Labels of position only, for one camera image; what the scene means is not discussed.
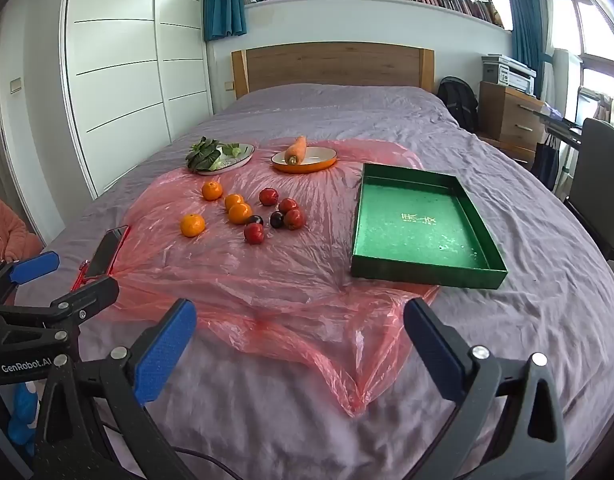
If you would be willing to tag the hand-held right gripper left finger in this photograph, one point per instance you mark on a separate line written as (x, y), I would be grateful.
(167, 350)

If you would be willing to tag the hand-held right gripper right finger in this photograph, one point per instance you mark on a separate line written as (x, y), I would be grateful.
(432, 350)

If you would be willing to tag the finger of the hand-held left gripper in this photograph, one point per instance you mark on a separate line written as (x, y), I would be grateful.
(87, 295)
(34, 266)

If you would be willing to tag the green tray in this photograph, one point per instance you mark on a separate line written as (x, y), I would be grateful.
(422, 230)

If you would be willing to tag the orange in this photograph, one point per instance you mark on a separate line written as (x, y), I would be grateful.
(240, 214)
(212, 190)
(193, 225)
(233, 200)

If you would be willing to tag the dark purple plum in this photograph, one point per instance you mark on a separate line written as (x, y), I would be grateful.
(276, 219)
(256, 219)

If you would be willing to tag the person's left hand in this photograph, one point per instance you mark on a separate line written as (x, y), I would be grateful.
(22, 412)

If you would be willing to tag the red phone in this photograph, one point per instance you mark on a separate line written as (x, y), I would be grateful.
(104, 255)

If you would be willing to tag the pink plastic sheet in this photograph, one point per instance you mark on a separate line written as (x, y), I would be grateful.
(287, 285)

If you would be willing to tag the small bok choy piece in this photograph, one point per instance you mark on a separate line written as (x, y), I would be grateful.
(232, 149)

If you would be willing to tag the white plate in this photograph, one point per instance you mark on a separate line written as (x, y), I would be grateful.
(239, 156)

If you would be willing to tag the dark bag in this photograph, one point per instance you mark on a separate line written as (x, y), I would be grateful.
(544, 160)

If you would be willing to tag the white wardrobe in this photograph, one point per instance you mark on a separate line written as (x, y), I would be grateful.
(122, 60)

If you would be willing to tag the orange oval dish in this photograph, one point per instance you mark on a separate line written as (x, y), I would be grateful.
(317, 156)

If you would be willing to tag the carrot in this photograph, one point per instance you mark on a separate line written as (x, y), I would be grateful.
(297, 150)

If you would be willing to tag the grey chair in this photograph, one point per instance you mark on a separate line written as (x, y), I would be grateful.
(597, 170)

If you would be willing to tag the wooden dresser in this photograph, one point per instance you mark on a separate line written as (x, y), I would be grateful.
(507, 115)

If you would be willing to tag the black backpack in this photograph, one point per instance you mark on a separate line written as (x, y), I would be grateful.
(457, 100)

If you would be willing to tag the desk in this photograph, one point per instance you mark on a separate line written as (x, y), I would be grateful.
(562, 125)

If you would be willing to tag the white printer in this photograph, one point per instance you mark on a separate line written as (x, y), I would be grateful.
(512, 77)

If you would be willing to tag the wooden headboard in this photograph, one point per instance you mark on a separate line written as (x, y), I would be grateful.
(332, 65)

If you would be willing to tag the teal curtain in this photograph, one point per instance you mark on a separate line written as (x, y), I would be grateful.
(524, 25)
(224, 0)

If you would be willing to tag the light switch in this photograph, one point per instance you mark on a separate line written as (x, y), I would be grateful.
(16, 85)

